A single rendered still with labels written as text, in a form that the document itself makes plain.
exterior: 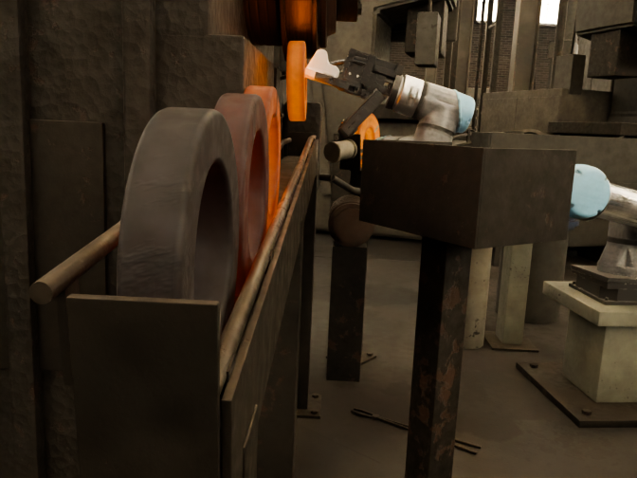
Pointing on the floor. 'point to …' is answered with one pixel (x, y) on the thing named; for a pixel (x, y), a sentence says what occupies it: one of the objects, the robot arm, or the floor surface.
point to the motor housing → (347, 288)
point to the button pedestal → (513, 302)
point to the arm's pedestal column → (591, 375)
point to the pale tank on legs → (478, 55)
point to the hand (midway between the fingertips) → (298, 71)
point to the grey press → (603, 65)
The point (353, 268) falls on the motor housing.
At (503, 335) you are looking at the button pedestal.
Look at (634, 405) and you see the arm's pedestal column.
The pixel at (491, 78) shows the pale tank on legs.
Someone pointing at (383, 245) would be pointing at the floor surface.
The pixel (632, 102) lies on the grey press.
